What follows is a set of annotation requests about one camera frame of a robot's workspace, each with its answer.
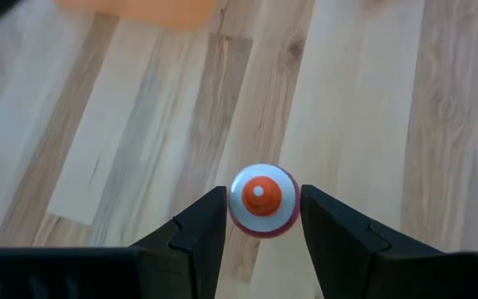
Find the orange plastic tray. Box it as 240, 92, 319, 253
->
54, 0, 216, 31

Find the large orange food coloring bottle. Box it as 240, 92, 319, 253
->
227, 162, 302, 239

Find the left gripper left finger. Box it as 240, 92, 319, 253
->
133, 185, 228, 299

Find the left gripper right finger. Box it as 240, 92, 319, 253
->
300, 184, 446, 299

